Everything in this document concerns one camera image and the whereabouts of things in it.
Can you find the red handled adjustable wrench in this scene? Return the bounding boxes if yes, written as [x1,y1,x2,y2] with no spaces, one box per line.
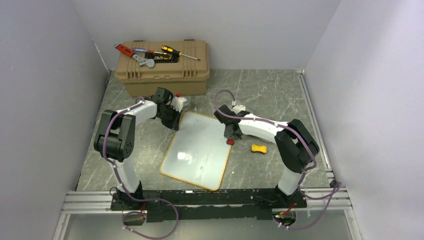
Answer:
[114,43,155,68]

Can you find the blue red small screwdriver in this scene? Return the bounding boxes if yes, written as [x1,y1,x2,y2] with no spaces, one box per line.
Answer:
[132,47,168,56]

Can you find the yellow bone shaped eraser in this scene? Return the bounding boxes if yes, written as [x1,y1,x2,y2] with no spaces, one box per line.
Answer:
[250,144,268,154]

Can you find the aluminium extrusion rail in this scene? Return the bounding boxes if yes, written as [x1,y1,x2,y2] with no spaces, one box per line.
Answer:
[61,187,353,214]

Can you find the red bone shaped eraser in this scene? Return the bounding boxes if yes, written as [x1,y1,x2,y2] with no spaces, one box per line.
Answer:
[226,139,235,146]

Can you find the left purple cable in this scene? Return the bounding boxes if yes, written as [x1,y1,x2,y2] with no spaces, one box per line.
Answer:
[100,96,180,240]

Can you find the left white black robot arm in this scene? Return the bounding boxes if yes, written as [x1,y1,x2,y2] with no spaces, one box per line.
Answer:
[93,87,188,210]

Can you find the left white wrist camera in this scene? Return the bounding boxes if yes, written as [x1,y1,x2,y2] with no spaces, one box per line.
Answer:
[170,96,189,113]

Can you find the tan plastic toolbox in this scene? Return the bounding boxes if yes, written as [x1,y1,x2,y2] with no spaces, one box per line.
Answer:
[115,39,210,97]

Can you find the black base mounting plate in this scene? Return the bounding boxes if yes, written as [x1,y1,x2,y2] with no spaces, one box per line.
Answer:
[110,188,307,223]

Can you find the yellow framed whiteboard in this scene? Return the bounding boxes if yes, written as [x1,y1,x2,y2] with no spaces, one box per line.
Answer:
[159,111,232,191]

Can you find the yellow black screwdriver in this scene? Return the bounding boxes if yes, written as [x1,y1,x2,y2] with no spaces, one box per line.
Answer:
[161,45,200,61]

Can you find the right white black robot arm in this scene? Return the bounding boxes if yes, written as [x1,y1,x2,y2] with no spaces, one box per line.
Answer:
[214,104,320,208]

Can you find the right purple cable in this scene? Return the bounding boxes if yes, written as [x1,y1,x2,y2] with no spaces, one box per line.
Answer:
[213,89,342,232]

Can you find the purple cable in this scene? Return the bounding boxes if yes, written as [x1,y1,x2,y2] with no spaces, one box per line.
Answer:
[213,89,342,232]
[100,96,180,240]

